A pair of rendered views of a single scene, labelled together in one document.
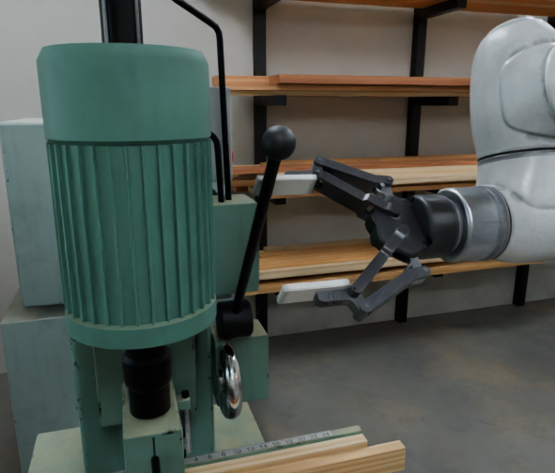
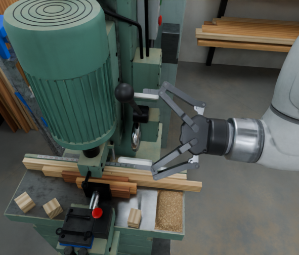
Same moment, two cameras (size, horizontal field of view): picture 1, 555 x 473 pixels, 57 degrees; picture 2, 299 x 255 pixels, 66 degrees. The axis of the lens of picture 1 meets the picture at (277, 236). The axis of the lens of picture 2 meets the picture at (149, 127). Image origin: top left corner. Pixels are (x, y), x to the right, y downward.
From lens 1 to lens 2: 36 cm
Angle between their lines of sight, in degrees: 38
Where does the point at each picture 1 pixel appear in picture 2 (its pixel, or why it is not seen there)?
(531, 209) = (278, 153)
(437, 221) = (212, 145)
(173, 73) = (65, 46)
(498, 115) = (288, 89)
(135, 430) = (82, 161)
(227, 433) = not seen: hidden behind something
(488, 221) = (245, 152)
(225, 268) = (140, 91)
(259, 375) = (153, 134)
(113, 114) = (36, 66)
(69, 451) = not seen: hidden behind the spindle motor
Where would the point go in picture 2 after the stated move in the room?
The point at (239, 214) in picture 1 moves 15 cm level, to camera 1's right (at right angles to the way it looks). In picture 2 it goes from (148, 68) to (198, 81)
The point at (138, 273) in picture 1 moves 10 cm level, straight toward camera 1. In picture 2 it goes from (66, 126) to (47, 164)
